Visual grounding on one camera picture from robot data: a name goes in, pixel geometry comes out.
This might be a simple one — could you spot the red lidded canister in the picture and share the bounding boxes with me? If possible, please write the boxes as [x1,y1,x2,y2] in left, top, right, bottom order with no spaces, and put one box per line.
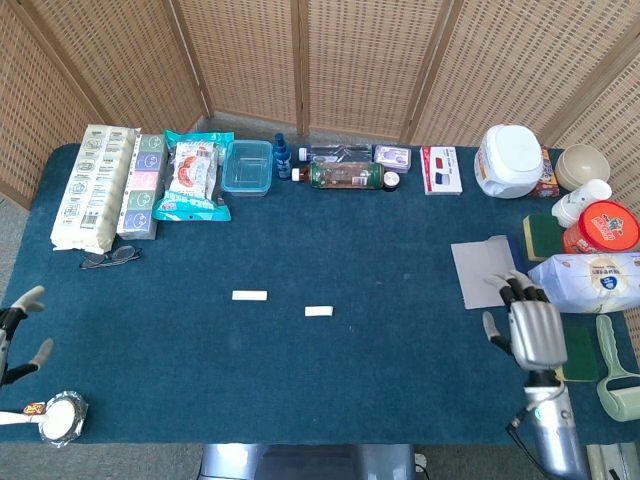
[562,200,640,255]

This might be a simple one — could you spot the beige bowl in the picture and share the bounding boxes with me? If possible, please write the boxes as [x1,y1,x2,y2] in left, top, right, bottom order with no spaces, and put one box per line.
[554,143,611,192]

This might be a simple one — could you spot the teal felt table cloth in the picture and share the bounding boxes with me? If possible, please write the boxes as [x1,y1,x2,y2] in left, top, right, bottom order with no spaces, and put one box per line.
[0,143,640,446]

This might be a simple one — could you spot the foil cup with white filling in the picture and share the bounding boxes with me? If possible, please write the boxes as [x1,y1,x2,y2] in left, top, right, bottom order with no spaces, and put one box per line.
[38,390,89,448]

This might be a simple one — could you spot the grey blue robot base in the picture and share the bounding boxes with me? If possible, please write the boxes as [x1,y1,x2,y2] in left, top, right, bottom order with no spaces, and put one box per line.
[198,443,417,480]

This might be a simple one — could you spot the black frame eyeglasses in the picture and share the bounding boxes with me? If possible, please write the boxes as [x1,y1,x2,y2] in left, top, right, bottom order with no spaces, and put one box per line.
[78,244,144,271]

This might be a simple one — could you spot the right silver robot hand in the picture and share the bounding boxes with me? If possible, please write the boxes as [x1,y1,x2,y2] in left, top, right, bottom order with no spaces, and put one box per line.
[482,269,569,371]

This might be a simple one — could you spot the teal snack bag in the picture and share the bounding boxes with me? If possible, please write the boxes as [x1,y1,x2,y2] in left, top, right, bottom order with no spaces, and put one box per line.
[151,129,236,223]

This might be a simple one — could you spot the white box red blue print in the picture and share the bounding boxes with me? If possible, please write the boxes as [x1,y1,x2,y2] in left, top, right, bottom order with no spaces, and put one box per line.
[419,145,464,196]

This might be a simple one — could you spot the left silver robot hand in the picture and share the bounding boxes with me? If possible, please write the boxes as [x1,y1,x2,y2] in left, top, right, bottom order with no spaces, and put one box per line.
[0,285,55,387]

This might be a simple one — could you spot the white blue tissue package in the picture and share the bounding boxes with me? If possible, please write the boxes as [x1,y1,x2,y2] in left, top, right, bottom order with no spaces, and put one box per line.
[527,252,640,315]

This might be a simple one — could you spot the purple small case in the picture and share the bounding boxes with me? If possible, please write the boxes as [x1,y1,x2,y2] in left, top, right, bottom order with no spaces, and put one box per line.
[373,144,414,175]

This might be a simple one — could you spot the white paper cup stack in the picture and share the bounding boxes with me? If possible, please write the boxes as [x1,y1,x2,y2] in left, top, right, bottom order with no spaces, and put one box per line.
[551,178,613,229]

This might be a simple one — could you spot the cream plastic bag roll package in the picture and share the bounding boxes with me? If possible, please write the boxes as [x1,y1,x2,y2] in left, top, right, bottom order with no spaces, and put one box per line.
[50,124,143,253]

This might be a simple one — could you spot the white stick with orange label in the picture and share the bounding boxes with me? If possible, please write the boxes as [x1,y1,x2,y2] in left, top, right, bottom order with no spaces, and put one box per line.
[0,402,47,426]

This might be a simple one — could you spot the blue spray bottle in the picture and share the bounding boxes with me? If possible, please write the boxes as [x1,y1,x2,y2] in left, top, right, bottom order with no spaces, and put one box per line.
[274,132,293,182]

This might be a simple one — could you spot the green tea bottle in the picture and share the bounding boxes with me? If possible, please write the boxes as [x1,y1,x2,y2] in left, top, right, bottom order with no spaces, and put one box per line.
[291,161,385,191]

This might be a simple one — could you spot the clear container with blue rim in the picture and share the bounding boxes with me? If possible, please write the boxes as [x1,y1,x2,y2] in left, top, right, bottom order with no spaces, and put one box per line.
[220,139,275,198]

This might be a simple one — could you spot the white detergent jug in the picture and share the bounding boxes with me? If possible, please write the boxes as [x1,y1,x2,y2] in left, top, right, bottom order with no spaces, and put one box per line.
[474,124,544,200]

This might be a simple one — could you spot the green yellow sponge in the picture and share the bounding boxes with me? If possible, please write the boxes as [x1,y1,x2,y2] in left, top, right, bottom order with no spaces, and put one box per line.
[557,325,600,384]
[522,213,566,263]

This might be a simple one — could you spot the pastel square tissue pack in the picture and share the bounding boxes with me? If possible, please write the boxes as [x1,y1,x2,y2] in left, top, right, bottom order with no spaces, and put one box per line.
[116,133,169,241]

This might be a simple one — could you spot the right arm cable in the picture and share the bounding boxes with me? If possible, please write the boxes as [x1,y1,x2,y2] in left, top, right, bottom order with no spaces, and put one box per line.
[506,387,564,476]

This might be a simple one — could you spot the orange printed box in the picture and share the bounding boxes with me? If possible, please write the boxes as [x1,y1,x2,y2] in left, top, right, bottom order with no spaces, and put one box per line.
[529,144,560,200]

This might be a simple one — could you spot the wicker folding screen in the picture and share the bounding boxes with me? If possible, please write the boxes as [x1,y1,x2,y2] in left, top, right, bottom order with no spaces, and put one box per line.
[0,0,640,361]

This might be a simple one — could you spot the grey notebook with blue spine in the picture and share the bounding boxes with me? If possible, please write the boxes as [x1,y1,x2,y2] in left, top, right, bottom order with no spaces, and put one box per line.
[450,234,526,311]

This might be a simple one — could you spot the pale green lint roller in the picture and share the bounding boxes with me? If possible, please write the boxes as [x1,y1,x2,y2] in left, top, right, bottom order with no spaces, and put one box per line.
[594,314,640,423]

